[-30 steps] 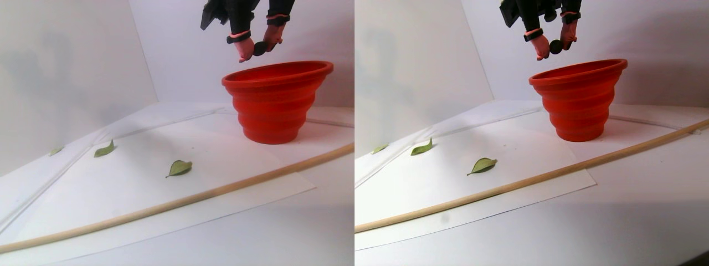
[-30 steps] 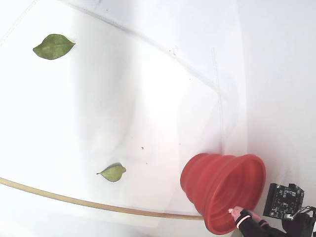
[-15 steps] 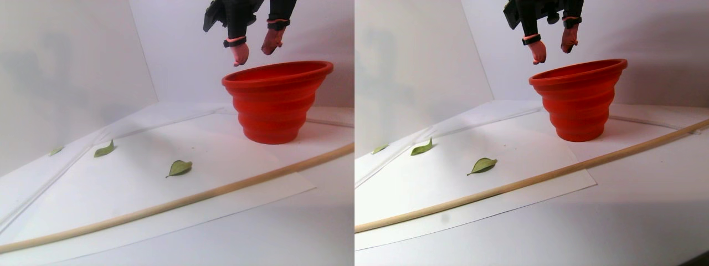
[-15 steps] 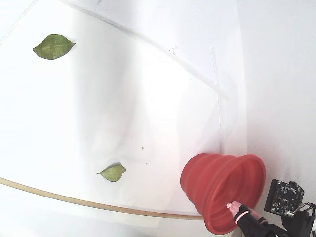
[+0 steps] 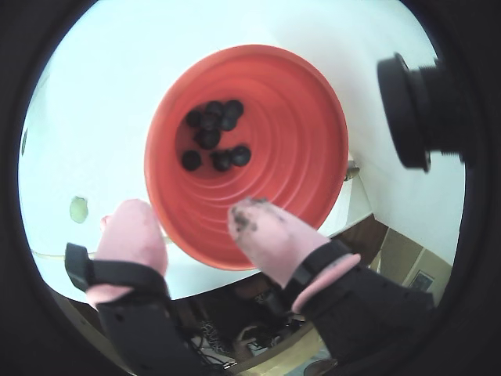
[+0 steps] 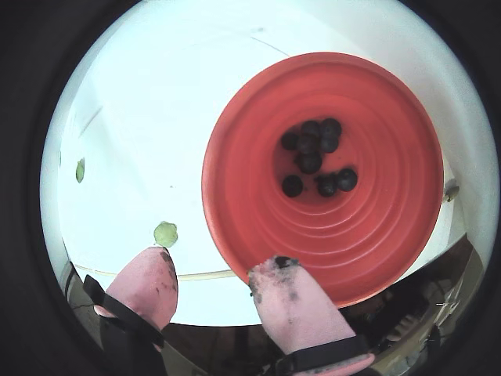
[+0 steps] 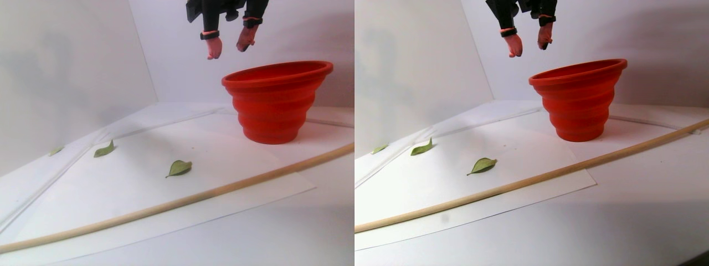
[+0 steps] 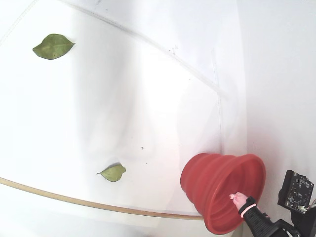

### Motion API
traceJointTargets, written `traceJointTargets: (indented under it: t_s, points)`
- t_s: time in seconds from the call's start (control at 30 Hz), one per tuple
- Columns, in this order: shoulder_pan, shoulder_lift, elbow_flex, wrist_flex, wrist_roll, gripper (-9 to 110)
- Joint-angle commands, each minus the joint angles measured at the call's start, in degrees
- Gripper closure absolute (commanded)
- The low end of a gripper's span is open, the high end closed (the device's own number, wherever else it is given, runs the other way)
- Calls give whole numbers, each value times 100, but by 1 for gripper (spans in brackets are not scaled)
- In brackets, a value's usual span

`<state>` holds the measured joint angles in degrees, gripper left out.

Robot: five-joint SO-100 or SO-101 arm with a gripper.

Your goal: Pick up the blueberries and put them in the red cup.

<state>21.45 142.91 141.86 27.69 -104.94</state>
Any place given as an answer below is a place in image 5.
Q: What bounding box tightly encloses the pink-tipped black gripper finger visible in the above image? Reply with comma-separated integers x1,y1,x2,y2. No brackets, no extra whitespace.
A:
64,198,207,376

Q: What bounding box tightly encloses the red collapsible silicone cup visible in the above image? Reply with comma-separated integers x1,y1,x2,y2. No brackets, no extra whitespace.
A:
143,43,350,273

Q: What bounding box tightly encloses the black camera lens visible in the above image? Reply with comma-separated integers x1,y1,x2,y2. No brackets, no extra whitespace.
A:
376,52,469,174

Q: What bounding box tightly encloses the large tan cardboard panel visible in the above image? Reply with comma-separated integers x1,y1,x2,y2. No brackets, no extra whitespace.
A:
369,225,455,295

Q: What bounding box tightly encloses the bare human foot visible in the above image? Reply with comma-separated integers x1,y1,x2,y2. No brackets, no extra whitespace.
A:
232,327,256,360

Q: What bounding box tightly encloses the tan cardboard box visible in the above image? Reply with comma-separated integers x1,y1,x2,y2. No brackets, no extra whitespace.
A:
234,324,326,375

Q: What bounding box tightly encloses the stained pink-tipped gripper finger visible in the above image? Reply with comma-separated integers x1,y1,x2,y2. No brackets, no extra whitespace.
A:
227,197,436,363

